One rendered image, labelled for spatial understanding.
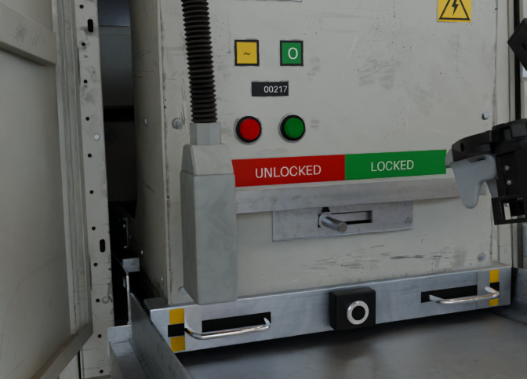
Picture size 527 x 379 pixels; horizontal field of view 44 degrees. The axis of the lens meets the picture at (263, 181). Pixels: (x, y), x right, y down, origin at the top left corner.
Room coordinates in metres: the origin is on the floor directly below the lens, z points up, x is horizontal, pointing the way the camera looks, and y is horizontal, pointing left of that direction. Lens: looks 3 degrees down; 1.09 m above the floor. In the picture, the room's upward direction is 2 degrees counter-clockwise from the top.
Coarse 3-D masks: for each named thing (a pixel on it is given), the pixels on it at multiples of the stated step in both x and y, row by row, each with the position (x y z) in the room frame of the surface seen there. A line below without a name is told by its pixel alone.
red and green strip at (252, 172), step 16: (240, 160) 0.82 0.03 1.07; (256, 160) 0.83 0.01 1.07; (272, 160) 0.84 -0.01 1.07; (288, 160) 0.84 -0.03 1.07; (304, 160) 0.85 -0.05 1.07; (320, 160) 0.86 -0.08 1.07; (336, 160) 0.87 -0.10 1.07; (352, 160) 0.87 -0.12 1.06; (368, 160) 0.88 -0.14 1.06; (384, 160) 0.89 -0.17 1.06; (400, 160) 0.90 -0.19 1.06; (416, 160) 0.91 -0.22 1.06; (432, 160) 0.92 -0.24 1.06; (240, 176) 0.82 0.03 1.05; (256, 176) 0.83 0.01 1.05; (272, 176) 0.84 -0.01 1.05; (288, 176) 0.84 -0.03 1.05; (304, 176) 0.85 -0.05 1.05; (320, 176) 0.86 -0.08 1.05; (336, 176) 0.87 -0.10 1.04; (352, 176) 0.88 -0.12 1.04; (368, 176) 0.88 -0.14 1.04; (384, 176) 0.89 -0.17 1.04; (400, 176) 0.90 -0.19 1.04
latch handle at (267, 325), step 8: (264, 320) 0.81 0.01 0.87; (184, 328) 0.79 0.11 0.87; (248, 328) 0.78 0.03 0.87; (256, 328) 0.79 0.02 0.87; (264, 328) 0.79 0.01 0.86; (192, 336) 0.77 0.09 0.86; (200, 336) 0.77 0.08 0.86; (208, 336) 0.77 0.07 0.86; (216, 336) 0.77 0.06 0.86; (224, 336) 0.77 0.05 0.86; (232, 336) 0.78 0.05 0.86
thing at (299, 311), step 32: (320, 288) 0.86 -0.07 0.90; (352, 288) 0.87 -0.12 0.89; (384, 288) 0.89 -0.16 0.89; (416, 288) 0.91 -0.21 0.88; (448, 288) 0.92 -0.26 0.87; (160, 320) 0.79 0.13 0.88; (224, 320) 0.81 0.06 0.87; (256, 320) 0.83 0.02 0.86; (288, 320) 0.84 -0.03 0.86; (320, 320) 0.86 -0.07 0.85; (384, 320) 0.89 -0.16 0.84
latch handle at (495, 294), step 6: (486, 288) 0.94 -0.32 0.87; (492, 288) 0.93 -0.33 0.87; (426, 294) 0.91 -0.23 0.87; (486, 294) 0.90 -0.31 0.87; (492, 294) 0.90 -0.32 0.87; (498, 294) 0.91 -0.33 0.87; (432, 300) 0.90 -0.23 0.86; (438, 300) 0.89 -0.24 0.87; (444, 300) 0.88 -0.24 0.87; (450, 300) 0.88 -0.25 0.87; (456, 300) 0.88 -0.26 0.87; (462, 300) 0.89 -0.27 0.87; (468, 300) 0.89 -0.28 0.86; (474, 300) 0.89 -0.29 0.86; (480, 300) 0.90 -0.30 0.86; (486, 300) 0.90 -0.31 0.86
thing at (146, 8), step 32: (160, 32) 0.78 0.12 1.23; (160, 64) 0.78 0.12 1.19; (160, 96) 0.79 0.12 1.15; (160, 128) 0.80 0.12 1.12; (160, 160) 0.81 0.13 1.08; (160, 192) 0.82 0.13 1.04; (128, 224) 1.13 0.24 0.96; (160, 224) 0.83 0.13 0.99; (160, 256) 0.84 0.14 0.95; (160, 288) 0.85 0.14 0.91
